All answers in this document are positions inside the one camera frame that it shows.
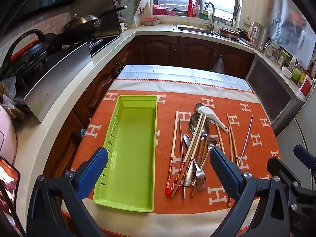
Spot glass pitcher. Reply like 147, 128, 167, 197
264, 39, 280, 60

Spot metal fork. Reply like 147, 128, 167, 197
192, 157, 207, 193

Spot silver metal chopstick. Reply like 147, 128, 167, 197
238, 115, 254, 164
178, 119, 186, 200

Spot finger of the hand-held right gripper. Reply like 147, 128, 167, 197
267, 156, 316, 193
293, 145, 316, 170

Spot pink lidded container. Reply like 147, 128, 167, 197
142, 17, 161, 27

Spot smartphone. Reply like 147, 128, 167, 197
0, 157, 20, 224

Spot row of condiment bottles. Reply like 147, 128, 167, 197
279, 52, 305, 82

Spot steel sink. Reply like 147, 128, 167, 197
173, 24, 215, 34

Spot pink plastic basin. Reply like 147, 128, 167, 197
153, 4, 167, 16

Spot hanging plastic bag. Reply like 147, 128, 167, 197
211, 57, 225, 74

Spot wall poster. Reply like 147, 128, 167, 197
269, 0, 316, 72

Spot black gas stove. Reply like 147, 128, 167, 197
89, 36, 119, 56

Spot plastic bags of food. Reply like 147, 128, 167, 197
0, 76, 27, 121

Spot black wok with lid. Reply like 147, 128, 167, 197
59, 5, 127, 45

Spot brown wooden kitchen cabinets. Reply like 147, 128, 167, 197
44, 36, 256, 178

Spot pink appliance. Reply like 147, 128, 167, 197
0, 104, 18, 176

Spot chrome faucet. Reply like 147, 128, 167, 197
204, 2, 216, 31

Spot steel stove side panel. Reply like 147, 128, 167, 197
95, 0, 124, 39

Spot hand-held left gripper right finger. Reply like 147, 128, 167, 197
209, 148, 291, 237

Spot white ceramic spoon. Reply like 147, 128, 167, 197
197, 106, 229, 132

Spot green plastic utensil tray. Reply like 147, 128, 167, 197
93, 94, 158, 213

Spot stack of dishes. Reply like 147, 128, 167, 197
218, 27, 241, 40

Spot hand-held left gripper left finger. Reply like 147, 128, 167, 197
26, 147, 109, 237

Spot stainless steel splash guard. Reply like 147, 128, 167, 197
23, 42, 92, 123

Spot red label jar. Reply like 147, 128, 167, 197
297, 75, 314, 99

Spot grey built-in appliance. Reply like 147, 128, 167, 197
245, 54, 307, 136

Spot small metal spoon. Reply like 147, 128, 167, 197
183, 134, 196, 187
196, 137, 217, 178

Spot white cutting board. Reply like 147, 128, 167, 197
133, 0, 150, 15

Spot grey checked tablecloth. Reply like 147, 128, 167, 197
118, 64, 255, 92

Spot light brown banded chopstick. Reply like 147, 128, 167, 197
227, 125, 234, 208
226, 112, 240, 164

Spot orange printed blanket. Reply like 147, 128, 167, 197
59, 78, 282, 237

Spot electric kettle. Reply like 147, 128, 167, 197
248, 22, 269, 51

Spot brown wooden chopstick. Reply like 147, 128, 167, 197
215, 124, 226, 155

